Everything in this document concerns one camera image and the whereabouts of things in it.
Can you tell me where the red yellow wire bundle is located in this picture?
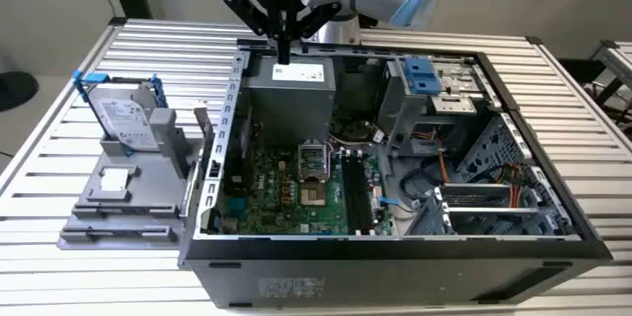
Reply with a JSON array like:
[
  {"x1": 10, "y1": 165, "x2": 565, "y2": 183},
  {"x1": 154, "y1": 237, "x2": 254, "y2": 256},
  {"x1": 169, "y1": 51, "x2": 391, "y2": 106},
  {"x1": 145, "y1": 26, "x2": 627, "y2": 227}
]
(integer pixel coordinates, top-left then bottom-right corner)
[{"x1": 501, "y1": 162, "x2": 526, "y2": 209}]

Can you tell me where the metal socket cover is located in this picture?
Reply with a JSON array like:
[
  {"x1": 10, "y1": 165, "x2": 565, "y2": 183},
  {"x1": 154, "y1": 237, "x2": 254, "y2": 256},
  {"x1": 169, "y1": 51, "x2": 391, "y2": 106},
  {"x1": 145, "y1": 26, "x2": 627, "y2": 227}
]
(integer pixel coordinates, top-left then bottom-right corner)
[{"x1": 298, "y1": 140, "x2": 333, "y2": 181}]

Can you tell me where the hard disk in blue carrier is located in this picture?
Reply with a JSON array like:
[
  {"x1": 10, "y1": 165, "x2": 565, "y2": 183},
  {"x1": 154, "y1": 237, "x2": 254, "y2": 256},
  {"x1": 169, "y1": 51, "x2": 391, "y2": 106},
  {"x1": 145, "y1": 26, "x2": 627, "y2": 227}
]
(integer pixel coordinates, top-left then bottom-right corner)
[{"x1": 71, "y1": 70, "x2": 173, "y2": 154}]

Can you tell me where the grey optical drive cage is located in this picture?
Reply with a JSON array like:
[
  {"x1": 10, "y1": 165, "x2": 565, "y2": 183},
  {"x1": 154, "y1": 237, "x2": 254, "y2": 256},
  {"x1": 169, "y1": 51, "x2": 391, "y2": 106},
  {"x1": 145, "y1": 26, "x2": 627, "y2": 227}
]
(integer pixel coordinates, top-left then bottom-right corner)
[{"x1": 379, "y1": 55, "x2": 495, "y2": 156}]

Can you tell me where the grey disk bay cage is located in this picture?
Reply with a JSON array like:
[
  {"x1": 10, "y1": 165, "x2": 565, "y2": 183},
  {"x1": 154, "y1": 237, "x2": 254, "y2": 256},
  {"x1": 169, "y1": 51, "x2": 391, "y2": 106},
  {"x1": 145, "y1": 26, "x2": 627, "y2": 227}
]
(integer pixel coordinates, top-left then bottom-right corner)
[{"x1": 410, "y1": 182, "x2": 570, "y2": 238}]

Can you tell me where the black cooler fan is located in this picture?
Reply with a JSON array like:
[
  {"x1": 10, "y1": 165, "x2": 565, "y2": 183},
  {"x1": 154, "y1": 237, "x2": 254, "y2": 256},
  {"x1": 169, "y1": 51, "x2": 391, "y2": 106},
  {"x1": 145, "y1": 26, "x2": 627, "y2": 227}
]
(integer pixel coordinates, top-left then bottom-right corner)
[{"x1": 330, "y1": 115, "x2": 379, "y2": 145}]

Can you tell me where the black RAM slot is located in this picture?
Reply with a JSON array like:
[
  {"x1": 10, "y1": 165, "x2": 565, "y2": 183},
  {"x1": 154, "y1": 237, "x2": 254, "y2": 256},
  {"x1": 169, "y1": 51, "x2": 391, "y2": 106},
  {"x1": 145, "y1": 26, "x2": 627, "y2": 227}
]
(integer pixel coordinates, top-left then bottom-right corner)
[
  {"x1": 355, "y1": 151, "x2": 369, "y2": 235},
  {"x1": 361, "y1": 151, "x2": 375, "y2": 235},
  {"x1": 342, "y1": 151, "x2": 357, "y2": 235},
  {"x1": 349, "y1": 151, "x2": 363, "y2": 235}
]

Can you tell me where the grey power supply unit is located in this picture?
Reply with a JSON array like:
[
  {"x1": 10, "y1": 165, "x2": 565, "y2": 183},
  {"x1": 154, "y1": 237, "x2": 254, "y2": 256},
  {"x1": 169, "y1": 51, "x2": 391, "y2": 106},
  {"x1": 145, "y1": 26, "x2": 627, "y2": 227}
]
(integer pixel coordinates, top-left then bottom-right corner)
[{"x1": 242, "y1": 55, "x2": 338, "y2": 149}]

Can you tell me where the black round chair base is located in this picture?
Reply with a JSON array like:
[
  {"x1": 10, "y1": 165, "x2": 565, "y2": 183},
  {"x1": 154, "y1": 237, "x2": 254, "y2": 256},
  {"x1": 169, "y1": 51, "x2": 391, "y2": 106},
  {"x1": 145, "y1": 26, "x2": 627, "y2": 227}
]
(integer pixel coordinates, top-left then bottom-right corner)
[{"x1": 0, "y1": 70, "x2": 41, "y2": 112}]

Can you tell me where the grey parts rack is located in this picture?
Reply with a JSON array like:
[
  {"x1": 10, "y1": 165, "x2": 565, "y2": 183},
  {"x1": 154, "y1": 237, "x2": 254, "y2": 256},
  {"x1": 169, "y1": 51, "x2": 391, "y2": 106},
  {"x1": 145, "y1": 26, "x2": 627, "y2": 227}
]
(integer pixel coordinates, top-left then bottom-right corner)
[{"x1": 57, "y1": 108, "x2": 207, "y2": 252}]

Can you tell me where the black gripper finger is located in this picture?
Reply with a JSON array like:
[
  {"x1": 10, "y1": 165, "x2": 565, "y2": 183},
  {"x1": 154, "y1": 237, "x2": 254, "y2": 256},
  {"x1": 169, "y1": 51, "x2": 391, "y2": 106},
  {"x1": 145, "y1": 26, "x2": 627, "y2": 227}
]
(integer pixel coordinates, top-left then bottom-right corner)
[
  {"x1": 222, "y1": 0, "x2": 286, "y2": 65},
  {"x1": 285, "y1": 2, "x2": 343, "y2": 65}
]

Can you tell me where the CPU socket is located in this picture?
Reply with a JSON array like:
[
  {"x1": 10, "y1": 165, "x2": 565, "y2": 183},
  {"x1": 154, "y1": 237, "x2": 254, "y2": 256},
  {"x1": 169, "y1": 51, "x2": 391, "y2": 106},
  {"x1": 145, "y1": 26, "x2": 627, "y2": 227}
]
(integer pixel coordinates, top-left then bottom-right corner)
[{"x1": 299, "y1": 178, "x2": 330, "y2": 208}]

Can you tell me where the metal slat side table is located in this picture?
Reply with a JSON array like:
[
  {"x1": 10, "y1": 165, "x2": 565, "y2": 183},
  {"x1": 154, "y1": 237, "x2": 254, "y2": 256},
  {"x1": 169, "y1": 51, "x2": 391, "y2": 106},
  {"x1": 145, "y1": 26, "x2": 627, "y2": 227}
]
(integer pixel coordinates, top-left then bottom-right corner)
[{"x1": 558, "y1": 39, "x2": 632, "y2": 124}]

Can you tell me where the long orange wire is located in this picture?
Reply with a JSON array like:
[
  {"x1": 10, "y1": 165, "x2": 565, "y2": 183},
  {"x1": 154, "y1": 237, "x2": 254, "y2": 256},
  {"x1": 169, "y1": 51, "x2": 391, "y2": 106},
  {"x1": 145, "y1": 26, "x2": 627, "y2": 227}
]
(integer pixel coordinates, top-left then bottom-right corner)
[{"x1": 437, "y1": 145, "x2": 451, "y2": 186}]

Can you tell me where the blue plastic drive latch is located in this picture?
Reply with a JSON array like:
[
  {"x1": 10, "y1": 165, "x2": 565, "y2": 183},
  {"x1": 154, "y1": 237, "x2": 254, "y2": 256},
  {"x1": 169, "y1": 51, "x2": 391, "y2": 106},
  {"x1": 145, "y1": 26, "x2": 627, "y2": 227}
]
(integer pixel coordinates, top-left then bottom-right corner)
[{"x1": 402, "y1": 56, "x2": 445, "y2": 95}]

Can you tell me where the black open PC case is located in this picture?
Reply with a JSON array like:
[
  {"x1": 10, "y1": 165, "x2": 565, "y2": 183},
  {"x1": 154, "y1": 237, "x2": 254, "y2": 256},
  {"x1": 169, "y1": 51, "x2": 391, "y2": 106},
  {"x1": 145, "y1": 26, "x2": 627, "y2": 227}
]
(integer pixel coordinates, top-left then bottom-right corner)
[{"x1": 178, "y1": 36, "x2": 614, "y2": 312}]

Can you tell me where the black cable bundle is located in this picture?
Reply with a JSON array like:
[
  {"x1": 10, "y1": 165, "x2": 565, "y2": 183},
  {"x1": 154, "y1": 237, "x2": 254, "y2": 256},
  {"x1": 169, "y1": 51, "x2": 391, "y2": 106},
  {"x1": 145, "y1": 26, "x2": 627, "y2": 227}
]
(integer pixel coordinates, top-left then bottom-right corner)
[{"x1": 399, "y1": 167, "x2": 445, "y2": 214}]

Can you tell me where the short orange wire bundle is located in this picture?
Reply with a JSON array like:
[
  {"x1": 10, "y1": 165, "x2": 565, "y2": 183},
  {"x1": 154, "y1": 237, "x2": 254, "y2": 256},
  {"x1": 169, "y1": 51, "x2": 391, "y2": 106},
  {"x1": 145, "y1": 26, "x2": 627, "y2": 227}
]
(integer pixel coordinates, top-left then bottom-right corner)
[{"x1": 414, "y1": 127, "x2": 441, "y2": 142}]

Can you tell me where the green motherboard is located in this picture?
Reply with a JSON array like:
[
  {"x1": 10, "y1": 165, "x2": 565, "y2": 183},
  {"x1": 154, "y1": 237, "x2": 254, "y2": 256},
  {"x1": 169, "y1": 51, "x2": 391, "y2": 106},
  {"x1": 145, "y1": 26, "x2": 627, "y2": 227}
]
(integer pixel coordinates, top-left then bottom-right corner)
[{"x1": 219, "y1": 141, "x2": 397, "y2": 238}]

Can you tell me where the silver CPU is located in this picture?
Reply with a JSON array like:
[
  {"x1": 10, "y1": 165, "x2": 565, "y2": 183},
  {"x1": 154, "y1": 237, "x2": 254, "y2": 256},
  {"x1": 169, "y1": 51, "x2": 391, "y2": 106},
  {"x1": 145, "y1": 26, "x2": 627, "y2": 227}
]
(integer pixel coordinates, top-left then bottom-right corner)
[{"x1": 98, "y1": 168, "x2": 131, "y2": 191}]

